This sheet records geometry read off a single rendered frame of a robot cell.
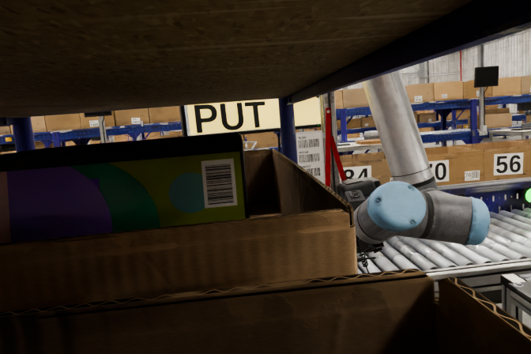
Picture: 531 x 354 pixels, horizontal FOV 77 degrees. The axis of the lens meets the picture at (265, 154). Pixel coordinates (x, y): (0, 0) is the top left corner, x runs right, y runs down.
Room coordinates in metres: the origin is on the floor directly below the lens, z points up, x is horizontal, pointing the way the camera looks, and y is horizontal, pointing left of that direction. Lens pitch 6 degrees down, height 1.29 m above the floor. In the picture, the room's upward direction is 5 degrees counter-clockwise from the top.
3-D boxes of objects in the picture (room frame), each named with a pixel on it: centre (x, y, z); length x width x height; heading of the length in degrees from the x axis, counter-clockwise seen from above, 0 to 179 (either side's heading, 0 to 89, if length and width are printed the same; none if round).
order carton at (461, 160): (1.82, -0.90, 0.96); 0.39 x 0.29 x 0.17; 94
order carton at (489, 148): (1.85, -1.29, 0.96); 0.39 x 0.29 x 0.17; 94
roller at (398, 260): (1.33, -0.46, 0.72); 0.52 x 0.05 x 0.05; 4
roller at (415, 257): (1.33, -0.52, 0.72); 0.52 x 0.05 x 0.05; 4
